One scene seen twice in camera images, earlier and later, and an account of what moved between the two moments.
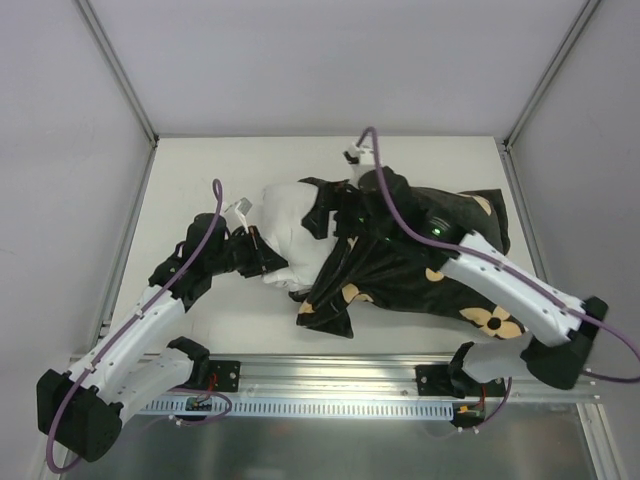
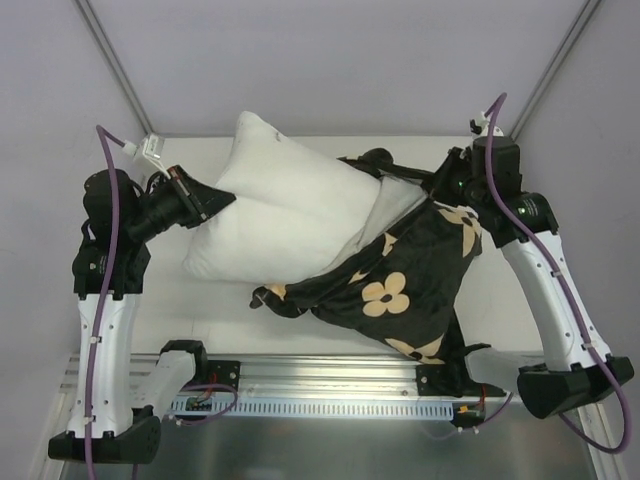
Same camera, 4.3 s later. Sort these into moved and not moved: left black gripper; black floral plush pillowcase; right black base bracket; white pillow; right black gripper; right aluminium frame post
Moved: right black gripper; white pillow; left black gripper; black floral plush pillowcase
Not moved: right aluminium frame post; right black base bracket
